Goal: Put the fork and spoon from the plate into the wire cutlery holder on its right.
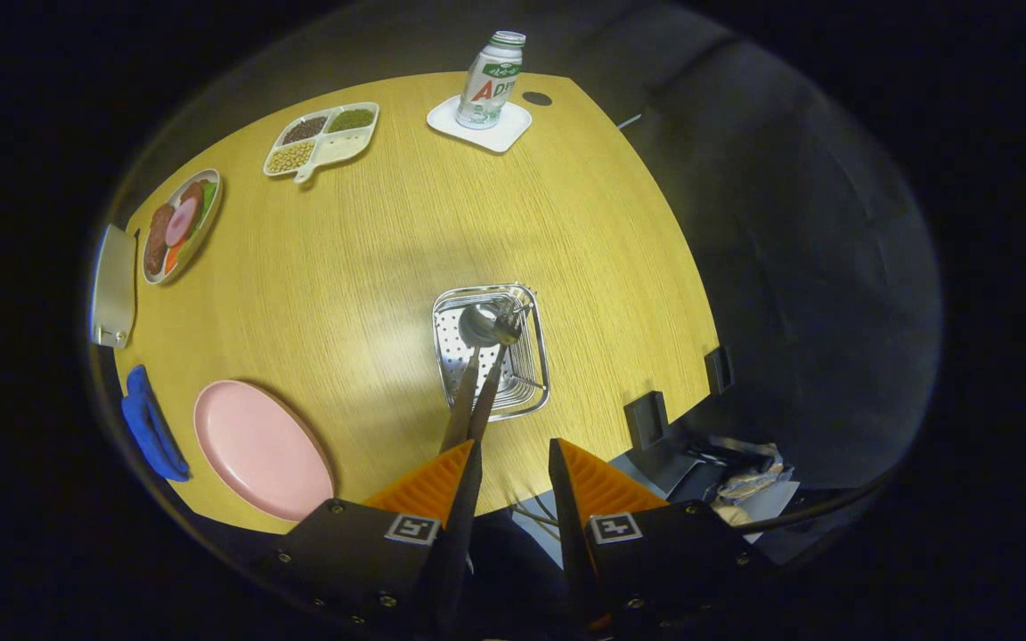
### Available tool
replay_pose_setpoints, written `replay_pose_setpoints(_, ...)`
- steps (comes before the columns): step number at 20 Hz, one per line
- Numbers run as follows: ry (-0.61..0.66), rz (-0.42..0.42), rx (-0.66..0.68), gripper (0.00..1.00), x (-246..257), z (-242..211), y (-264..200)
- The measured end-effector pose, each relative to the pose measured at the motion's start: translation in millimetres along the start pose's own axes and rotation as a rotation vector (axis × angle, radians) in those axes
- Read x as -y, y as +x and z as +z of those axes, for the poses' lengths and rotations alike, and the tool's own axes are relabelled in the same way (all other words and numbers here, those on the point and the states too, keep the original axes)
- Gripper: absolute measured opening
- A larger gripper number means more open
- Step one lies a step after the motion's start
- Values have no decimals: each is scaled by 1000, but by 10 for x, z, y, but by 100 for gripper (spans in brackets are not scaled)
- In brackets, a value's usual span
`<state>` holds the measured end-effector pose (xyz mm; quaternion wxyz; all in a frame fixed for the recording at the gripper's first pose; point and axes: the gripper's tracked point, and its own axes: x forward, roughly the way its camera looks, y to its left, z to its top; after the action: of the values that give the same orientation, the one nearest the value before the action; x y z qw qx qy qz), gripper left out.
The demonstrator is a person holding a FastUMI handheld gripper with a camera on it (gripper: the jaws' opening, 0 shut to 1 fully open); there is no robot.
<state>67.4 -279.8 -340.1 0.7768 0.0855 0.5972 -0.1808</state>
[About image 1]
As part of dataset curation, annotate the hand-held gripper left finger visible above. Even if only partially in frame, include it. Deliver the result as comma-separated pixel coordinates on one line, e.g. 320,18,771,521
250,438,485,641

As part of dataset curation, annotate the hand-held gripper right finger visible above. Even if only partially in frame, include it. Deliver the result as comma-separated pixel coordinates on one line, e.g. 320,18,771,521
549,437,777,641

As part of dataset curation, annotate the wooden handled spoon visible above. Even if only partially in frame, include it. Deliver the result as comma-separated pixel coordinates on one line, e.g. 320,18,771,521
440,304,501,453

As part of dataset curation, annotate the wooden handled fork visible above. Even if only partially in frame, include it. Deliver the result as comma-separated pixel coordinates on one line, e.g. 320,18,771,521
467,301,532,443

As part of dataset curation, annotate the black table clamp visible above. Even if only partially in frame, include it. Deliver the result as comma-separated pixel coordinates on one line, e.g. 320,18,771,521
624,391,670,450
704,345,735,395

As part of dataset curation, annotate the crumpled plastic bag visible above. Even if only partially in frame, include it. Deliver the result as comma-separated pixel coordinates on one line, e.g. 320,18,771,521
709,436,799,526

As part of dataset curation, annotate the pink plate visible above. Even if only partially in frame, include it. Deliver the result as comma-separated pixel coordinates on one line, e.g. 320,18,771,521
193,380,336,523

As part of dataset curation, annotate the blue towel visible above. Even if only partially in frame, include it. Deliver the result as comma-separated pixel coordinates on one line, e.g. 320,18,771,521
121,365,191,483

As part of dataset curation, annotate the white food plate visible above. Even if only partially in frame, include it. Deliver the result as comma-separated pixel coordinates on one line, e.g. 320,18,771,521
141,168,223,286

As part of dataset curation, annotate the white square coaster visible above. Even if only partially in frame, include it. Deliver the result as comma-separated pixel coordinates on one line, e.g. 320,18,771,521
427,94,533,154

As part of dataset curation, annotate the white divided bean dish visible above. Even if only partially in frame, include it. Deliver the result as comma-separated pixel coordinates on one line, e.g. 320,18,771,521
264,101,380,184

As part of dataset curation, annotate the pink ham slice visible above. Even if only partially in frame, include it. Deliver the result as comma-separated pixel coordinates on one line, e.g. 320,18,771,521
164,198,200,247

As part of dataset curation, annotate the large brown meat slice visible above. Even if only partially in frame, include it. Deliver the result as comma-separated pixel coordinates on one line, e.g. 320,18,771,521
145,203,175,277

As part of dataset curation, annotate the white toaster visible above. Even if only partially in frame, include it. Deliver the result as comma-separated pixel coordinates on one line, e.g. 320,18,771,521
90,224,138,349

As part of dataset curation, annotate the white drink bottle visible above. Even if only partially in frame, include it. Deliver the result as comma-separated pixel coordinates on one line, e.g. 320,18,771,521
456,31,527,131

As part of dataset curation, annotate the tangle of dark cables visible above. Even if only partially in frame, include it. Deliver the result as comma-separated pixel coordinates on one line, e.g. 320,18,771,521
513,497,560,540

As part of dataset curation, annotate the metal wire cutlery rack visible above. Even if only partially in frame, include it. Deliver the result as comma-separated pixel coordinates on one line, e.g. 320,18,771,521
432,283,551,423

